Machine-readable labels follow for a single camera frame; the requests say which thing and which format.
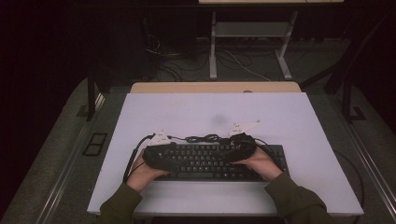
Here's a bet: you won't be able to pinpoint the long black floor cable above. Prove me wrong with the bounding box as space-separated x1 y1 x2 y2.
332 148 366 224

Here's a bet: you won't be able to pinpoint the white floor cable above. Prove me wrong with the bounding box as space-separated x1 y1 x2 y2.
223 49 273 83

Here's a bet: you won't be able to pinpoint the white metal desk frame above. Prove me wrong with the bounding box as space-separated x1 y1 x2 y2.
208 10 299 81

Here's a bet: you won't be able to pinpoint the black tripod legs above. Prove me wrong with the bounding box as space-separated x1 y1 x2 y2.
298 12 393 95

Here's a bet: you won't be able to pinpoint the black floor outlet frame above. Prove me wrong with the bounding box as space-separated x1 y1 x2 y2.
82 132 108 157

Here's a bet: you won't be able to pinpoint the person's right hand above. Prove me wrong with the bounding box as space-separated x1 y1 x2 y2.
232 146 284 183

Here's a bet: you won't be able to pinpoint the tangle of black floor cables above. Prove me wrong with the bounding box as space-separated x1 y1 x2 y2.
144 34 213 82

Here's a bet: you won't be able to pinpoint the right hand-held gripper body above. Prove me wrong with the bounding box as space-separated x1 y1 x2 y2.
228 119 262 163

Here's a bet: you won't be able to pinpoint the person's left hand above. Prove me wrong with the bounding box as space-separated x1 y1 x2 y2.
125 148 172 193

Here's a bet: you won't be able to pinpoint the thick black gripper cable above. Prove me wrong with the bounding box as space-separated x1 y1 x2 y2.
122 133 156 184

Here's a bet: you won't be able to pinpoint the black computer keyboard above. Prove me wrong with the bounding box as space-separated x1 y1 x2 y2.
151 142 290 183

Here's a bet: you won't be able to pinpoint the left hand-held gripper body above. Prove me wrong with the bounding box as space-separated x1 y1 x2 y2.
142 128 173 172

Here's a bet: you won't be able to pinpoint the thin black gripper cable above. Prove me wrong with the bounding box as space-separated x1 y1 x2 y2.
253 136 281 162

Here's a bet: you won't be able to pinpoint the black keyboard cable with plug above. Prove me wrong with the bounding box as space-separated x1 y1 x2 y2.
167 133 233 145

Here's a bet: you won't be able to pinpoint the black metal stand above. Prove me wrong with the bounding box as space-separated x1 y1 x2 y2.
340 76 368 124
76 73 106 123

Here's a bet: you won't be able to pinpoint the aluminium floor rail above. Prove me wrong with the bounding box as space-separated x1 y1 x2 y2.
35 92 106 224
337 116 396 216

